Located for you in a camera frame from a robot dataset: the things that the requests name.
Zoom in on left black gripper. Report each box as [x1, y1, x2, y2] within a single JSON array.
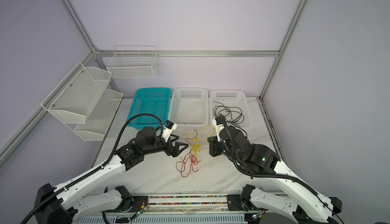
[[144, 135, 189, 157]]

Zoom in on yellow cable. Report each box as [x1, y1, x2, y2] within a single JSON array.
[[181, 124, 217, 156]]

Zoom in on red cable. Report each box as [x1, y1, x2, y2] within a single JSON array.
[[175, 128, 202, 178]]

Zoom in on black cable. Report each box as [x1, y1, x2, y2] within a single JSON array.
[[212, 101, 245, 125]]

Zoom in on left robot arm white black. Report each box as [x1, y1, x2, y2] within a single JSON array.
[[22, 113, 189, 224]]

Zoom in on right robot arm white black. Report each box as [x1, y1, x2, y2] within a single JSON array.
[[207, 114, 343, 224]]

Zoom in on middle white plastic basket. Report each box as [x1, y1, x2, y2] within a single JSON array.
[[168, 87, 209, 127]]

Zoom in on white plastic basket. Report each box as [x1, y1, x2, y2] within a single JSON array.
[[168, 87, 209, 127], [209, 90, 251, 128]]

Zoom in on right white plastic basket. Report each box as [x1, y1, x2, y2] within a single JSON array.
[[209, 90, 251, 128]]

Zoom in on teal plastic basket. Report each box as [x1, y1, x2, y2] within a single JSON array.
[[127, 88, 171, 130]]

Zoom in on lower white mesh shelf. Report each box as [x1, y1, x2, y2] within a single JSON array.
[[73, 89, 123, 141]]

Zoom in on white mesh shelf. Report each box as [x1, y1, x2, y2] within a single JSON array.
[[41, 62, 112, 124], [73, 89, 123, 141]]

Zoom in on upper white mesh shelf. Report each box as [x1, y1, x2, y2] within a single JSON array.
[[41, 62, 112, 124]]

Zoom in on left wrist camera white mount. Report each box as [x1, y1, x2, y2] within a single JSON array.
[[161, 120, 177, 142]]

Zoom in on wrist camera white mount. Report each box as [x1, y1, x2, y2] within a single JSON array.
[[212, 117, 224, 142], [161, 120, 177, 142]]

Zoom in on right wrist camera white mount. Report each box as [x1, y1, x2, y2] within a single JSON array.
[[212, 117, 224, 142]]

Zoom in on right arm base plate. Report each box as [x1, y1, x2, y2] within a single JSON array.
[[227, 195, 267, 212]]

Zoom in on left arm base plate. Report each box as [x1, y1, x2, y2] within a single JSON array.
[[106, 196, 149, 213]]

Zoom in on aluminium frame back bar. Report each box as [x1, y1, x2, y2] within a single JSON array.
[[95, 50, 280, 58]]

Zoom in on white wire wall basket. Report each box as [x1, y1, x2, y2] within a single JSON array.
[[107, 46, 159, 79]]

